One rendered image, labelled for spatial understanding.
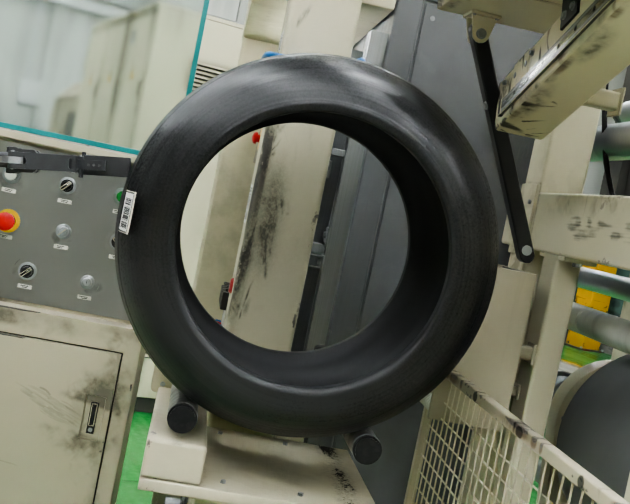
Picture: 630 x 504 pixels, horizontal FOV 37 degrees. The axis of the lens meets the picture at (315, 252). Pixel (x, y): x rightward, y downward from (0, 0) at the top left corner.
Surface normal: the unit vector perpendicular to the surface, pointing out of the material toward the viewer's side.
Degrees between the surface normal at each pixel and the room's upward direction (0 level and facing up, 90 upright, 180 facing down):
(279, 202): 90
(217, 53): 90
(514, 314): 90
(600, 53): 162
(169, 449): 90
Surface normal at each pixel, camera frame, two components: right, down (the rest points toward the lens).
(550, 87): -0.15, 0.95
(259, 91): 0.05, -0.10
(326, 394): 0.12, 0.26
